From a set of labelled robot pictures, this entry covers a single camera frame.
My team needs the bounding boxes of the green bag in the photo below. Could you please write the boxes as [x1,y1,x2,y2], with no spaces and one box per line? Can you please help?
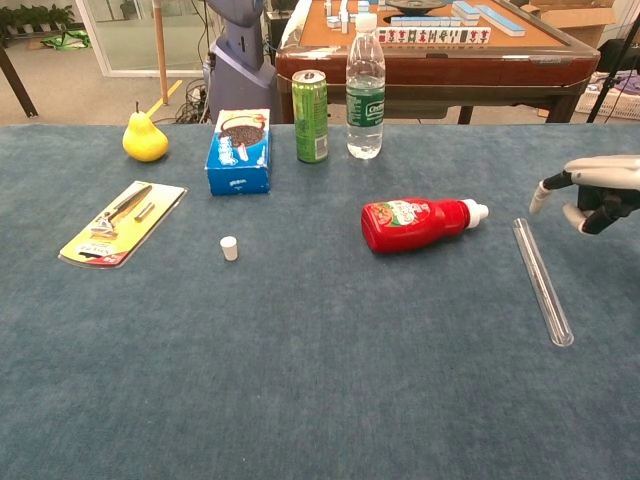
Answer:
[39,29,93,51]

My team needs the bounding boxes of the razor in yellow blister pack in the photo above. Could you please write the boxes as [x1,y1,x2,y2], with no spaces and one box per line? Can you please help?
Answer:
[57,179,189,270]

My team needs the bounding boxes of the clear glass test tube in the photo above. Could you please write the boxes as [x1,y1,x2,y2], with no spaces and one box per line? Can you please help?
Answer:
[512,217,575,348]

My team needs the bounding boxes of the blue felt table cover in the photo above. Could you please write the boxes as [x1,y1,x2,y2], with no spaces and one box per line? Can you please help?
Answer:
[0,122,640,480]

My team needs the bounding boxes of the blue backed mahjong tile row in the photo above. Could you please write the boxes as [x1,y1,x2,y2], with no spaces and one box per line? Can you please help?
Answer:
[474,4,526,37]
[390,15,464,28]

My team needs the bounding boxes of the black table leg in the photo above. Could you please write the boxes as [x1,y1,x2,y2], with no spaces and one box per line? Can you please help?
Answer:
[0,44,40,120]

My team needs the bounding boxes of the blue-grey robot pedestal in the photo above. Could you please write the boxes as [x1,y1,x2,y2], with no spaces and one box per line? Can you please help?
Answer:
[204,0,279,125]

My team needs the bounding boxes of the tangled floor cable bundle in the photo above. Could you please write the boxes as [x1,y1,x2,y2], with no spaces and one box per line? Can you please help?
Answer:
[172,77,214,125]

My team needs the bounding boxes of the red ketchup squeeze bottle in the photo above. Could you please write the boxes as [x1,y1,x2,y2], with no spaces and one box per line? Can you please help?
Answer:
[360,197,490,255]

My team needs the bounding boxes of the potted green plants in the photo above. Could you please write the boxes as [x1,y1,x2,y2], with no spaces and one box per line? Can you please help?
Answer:
[0,3,76,36]

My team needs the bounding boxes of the yellow pear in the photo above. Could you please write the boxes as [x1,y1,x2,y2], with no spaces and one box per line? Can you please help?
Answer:
[122,101,170,163]

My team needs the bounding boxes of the black tripod stand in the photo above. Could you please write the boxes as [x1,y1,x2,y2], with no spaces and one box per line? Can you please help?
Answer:
[587,0,640,124]

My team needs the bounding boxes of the green drink can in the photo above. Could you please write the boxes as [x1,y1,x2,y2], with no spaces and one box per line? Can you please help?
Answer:
[291,69,330,165]

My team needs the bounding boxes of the face-up mahjong tile row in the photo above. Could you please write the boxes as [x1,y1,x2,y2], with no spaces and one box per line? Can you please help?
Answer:
[377,25,493,45]

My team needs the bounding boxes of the blue backed mahjong tile stack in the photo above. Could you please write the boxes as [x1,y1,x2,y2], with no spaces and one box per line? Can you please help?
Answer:
[452,0,482,26]

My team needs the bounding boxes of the wooden pole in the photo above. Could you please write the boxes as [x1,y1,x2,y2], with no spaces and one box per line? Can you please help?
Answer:
[152,0,170,106]

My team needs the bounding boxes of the blue cookie box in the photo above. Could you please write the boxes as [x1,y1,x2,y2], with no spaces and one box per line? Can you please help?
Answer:
[204,108,272,197]

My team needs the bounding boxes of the white standing mahjong tiles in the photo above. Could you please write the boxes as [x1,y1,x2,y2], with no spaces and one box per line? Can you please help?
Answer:
[324,0,371,34]

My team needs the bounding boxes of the white plastic basket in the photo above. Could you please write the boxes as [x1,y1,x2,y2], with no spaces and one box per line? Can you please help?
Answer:
[574,84,640,121]

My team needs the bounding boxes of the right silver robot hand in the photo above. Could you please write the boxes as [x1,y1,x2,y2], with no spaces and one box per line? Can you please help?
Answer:
[528,154,640,236]

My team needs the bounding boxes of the brown cardboard box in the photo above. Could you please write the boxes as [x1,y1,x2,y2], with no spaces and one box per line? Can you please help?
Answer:
[527,0,617,49]

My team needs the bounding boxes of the brown mahjong table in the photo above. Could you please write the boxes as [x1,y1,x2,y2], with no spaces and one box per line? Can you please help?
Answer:
[274,0,601,125]

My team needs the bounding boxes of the clear plastic water bottle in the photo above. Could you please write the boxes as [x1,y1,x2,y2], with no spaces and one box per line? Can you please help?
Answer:
[345,13,387,161]

